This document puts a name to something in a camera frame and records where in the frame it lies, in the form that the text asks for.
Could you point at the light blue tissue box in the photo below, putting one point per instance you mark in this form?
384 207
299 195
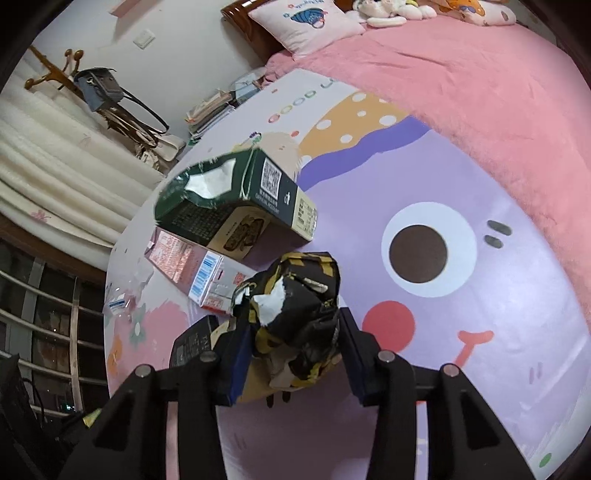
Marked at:
247 85

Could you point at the pink bed blanket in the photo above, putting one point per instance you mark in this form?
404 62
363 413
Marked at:
461 83

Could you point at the cream curtain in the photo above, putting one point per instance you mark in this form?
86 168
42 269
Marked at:
55 175

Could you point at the white handbag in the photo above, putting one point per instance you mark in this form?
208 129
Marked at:
161 147

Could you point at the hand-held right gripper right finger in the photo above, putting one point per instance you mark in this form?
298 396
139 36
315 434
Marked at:
358 364

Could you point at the cartoon printed tablecloth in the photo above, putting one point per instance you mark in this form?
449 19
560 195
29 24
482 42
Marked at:
461 184

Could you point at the pink square cushion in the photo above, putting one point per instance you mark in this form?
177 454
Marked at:
304 23

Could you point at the wooden coat rack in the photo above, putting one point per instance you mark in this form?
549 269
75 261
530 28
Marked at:
51 74

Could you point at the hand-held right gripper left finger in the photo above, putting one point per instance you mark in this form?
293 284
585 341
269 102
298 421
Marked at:
233 369

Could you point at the stack of books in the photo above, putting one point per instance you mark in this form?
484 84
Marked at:
207 113

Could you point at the grey blue shoulder bag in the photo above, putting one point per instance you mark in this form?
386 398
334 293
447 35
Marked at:
99 90

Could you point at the white wall switch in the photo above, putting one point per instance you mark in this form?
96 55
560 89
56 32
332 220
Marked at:
144 38

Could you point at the pink carton box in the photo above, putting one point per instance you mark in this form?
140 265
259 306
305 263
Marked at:
180 256

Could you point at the bear print rolled quilt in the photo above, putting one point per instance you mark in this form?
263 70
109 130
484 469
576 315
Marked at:
475 11

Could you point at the black yellow packet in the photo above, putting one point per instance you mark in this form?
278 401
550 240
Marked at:
300 314

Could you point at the wooden bed headboard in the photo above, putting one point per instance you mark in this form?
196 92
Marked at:
258 41

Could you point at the dark green box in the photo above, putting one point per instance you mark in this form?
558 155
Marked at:
207 221

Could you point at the clear plastic wrapper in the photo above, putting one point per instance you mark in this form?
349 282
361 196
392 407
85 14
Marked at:
117 304

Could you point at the metal window grille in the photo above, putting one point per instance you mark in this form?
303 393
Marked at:
75 323

